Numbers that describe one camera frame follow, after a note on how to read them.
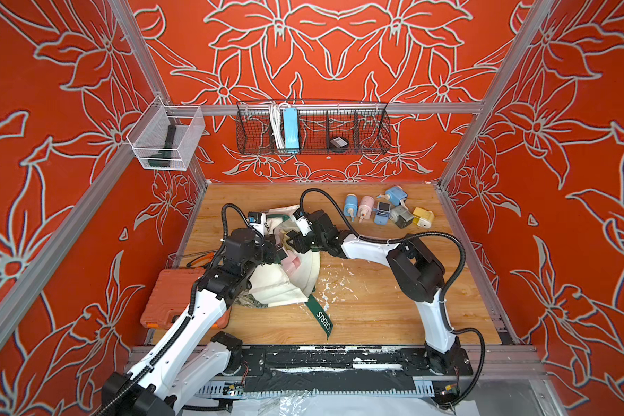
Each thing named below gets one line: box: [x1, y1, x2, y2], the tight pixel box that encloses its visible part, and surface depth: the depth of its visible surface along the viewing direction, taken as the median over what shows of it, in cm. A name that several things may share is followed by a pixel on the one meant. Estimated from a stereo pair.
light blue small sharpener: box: [373, 201, 391, 227], surface depth 106 cm
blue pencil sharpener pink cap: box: [344, 193, 358, 222], surface depth 106 cm
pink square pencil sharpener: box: [280, 249, 301, 277], surface depth 89 cm
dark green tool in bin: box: [148, 124, 176, 168], surface depth 83 cm
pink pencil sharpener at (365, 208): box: [357, 195, 375, 224], surface depth 105 cm
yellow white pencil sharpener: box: [412, 206, 435, 229], surface depth 105 cm
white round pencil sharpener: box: [389, 205, 415, 229], surface depth 105 cm
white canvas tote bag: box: [235, 204, 334, 341], surface depth 80 cm
